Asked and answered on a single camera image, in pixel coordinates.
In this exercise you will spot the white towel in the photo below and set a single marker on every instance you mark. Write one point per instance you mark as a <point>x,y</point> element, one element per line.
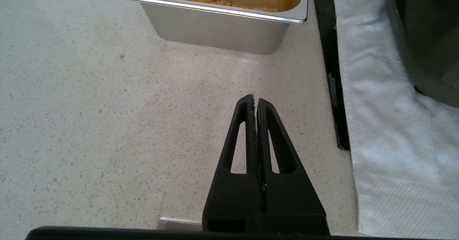
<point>394,125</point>

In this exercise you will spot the stainless steel tray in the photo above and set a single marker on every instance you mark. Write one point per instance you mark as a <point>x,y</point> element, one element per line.
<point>215,32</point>

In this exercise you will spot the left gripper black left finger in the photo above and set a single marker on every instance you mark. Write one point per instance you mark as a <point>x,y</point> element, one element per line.
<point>233,200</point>

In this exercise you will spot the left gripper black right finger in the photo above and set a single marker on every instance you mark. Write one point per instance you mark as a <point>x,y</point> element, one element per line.
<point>290,197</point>

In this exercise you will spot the yellow corn kernels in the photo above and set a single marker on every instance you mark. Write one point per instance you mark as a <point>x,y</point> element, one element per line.
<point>218,2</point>

